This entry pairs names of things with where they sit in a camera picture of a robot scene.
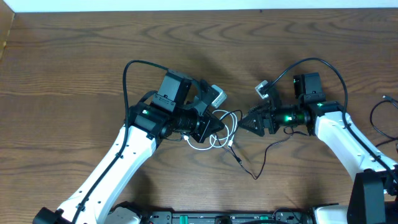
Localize white USB cable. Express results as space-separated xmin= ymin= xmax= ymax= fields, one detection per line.
xmin=182 ymin=109 xmax=239 ymax=151

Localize black USB cable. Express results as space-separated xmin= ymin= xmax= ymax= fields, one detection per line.
xmin=214 ymin=95 xmax=398 ymax=180

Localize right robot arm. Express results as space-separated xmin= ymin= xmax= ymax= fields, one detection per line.
xmin=238 ymin=73 xmax=397 ymax=223

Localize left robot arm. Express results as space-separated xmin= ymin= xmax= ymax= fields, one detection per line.
xmin=33 ymin=70 xmax=226 ymax=223

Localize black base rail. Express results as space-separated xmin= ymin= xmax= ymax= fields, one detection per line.
xmin=105 ymin=202 xmax=352 ymax=224

